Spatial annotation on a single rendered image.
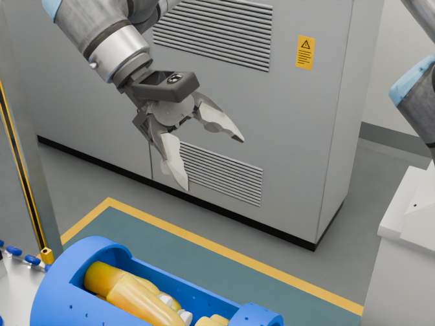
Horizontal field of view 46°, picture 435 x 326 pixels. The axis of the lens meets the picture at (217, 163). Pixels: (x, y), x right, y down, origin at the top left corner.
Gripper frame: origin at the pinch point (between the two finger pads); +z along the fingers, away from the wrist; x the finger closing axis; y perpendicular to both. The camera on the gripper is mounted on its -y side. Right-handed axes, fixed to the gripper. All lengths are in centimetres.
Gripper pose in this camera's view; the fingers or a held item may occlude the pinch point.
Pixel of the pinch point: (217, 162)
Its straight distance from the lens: 79.1
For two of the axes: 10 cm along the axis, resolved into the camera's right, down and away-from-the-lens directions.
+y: -3.9, 2.6, 8.8
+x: -6.6, 5.9, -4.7
